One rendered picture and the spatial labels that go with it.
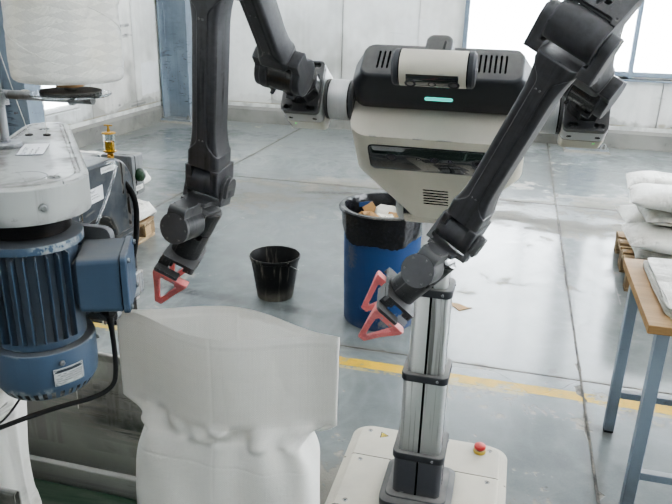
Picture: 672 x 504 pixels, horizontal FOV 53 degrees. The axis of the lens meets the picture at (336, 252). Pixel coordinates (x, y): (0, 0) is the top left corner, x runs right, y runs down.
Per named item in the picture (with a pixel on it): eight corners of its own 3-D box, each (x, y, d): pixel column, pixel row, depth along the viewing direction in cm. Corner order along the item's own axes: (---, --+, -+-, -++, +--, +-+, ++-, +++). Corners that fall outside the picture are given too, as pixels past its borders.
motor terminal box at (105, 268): (141, 301, 110) (135, 233, 106) (135, 329, 101) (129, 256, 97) (87, 303, 109) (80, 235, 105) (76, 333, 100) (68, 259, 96)
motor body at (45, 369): (119, 365, 112) (105, 221, 104) (61, 416, 98) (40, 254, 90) (39, 352, 116) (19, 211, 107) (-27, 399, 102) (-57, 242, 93)
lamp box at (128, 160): (145, 191, 153) (142, 152, 150) (134, 197, 149) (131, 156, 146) (115, 188, 155) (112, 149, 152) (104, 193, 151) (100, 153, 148)
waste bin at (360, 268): (428, 303, 400) (436, 196, 377) (415, 342, 353) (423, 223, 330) (348, 293, 411) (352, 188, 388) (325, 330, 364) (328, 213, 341)
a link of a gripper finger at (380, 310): (346, 333, 119) (384, 302, 115) (349, 311, 125) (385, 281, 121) (373, 357, 120) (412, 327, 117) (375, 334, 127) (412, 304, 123)
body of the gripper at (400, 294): (380, 301, 117) (411, 275, 114) (381, 272, 126) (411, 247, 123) (406, 324, 119) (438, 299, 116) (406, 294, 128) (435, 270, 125)
